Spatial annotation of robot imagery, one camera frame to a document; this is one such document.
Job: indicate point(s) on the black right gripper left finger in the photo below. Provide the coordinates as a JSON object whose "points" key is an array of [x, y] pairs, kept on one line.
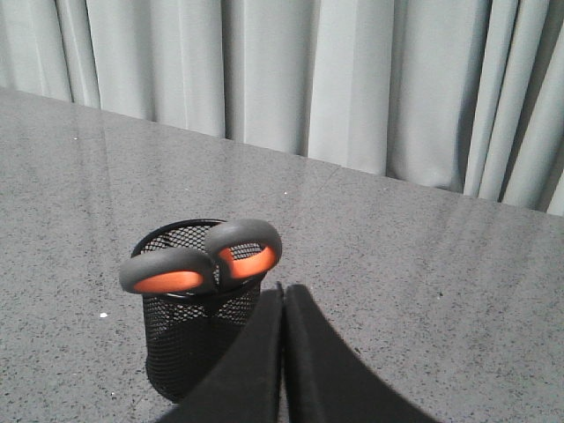
{"points": [[244, 386]]}

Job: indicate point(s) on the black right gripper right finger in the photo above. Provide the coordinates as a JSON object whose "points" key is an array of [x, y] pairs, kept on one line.
{"points": [[325, 379]]}

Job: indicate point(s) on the grey orange handled scissors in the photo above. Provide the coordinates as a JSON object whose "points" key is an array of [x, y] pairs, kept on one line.
{"points": [[234, 253]]}

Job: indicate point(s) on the black mesh pen bucket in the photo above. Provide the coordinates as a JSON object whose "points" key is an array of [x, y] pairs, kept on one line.
{"points": [[186, 335]]}

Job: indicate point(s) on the light grey curtain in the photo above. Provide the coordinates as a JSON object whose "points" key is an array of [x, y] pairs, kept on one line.
{"points": [[459, 95]]}

